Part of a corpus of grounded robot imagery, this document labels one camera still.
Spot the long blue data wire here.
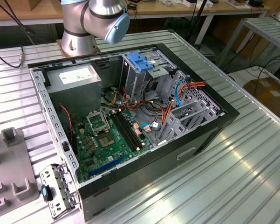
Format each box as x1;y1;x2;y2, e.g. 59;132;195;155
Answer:
174;75;191;108

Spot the orange red power wire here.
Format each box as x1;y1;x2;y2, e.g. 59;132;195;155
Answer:
160;78;207;126

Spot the grey metal disk bay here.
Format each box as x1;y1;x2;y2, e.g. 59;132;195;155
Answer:
157;70;225;145

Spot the black RAM slot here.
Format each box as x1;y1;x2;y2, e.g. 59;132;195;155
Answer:
116;109;143;150
110;111;137;152

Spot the grey optical drive cage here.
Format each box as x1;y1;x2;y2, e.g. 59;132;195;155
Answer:
120;48;178;103

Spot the CPU socket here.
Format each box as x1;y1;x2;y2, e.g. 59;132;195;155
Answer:
97;132;116;149

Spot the metal socket cover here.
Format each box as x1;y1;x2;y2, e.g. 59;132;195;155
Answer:
86;111;111;136

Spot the blue plastic drive latch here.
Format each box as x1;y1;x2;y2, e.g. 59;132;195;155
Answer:
127;52;154;73

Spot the black open PC case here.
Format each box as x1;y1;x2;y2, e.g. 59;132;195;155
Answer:
27;43;240;222

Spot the blue expansion slot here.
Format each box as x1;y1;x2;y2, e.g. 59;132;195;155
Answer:
88;154;126;177

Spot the green motherboard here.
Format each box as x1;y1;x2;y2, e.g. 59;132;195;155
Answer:
72;109;154;184

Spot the grey power supply unit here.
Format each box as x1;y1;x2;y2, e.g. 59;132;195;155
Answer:
44;63;102;122

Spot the wooden desk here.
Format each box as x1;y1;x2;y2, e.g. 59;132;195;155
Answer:
0;0;271;26

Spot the white box on desk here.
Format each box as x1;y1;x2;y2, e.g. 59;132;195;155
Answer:
183;0;212;8

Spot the black latch with blue tab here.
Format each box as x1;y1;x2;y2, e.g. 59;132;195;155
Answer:
41;184;54;203

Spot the brown cardboard box on floor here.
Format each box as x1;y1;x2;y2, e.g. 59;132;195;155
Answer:
243;77;280;122

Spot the grey parts rack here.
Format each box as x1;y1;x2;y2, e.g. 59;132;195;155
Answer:
0;127;40;214

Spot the small metal slat table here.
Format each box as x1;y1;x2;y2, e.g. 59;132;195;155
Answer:
218;17;280;68

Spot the red orange wire bundle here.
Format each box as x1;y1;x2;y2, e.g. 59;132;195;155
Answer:
122;86;145;112

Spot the short blue data wire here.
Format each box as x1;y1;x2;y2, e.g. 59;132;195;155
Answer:
139;122;152;133

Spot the black wire loop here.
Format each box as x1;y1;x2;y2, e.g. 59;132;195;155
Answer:
141;77;165;114

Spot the yellow orange wire bundle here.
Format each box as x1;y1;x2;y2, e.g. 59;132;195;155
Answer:
106;86;120;106

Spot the red black twisted wire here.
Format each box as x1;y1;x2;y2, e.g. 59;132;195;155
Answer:
59;104;74;143

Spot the metal expansion bracket plate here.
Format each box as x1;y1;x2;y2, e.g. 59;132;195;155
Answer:
39;163;81;220

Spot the black cable with metal plug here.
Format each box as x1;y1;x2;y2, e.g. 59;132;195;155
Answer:
0;0;37;69

